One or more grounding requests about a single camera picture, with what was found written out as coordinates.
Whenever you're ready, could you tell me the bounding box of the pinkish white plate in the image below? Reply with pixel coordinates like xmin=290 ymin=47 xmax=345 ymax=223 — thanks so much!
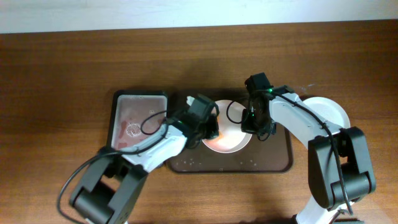
xmin=202 ymin=100 xmax=252 ymax=154

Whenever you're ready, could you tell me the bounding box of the pale green plate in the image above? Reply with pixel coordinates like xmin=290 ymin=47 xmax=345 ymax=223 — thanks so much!
xmin=303 ymin=96 xmax=351 ymax=128

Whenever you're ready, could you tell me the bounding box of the orange green scrub sponge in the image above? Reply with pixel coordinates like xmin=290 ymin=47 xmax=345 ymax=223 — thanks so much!
xmin=217 ymin=115 xmax=226 ymax=138

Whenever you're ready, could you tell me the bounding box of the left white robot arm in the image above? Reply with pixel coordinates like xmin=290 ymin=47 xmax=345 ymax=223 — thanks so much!
xmin=69 ymin=95 xmax=220 ymax=224

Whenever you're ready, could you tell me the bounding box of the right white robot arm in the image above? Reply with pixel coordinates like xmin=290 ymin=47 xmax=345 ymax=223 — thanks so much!
xmin=241 ymin=73 xmax=376 ymax=223

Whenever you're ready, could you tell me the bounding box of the large brown serving tray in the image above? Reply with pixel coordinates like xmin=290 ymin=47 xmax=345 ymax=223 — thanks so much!
xmin=167 ymin=88 xmax=294 ymax=174

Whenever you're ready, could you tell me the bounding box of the small tray with soapy water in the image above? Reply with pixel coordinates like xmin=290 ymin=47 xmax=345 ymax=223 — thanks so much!
xmin=106 ymin=90 xmax=168 ymax=169

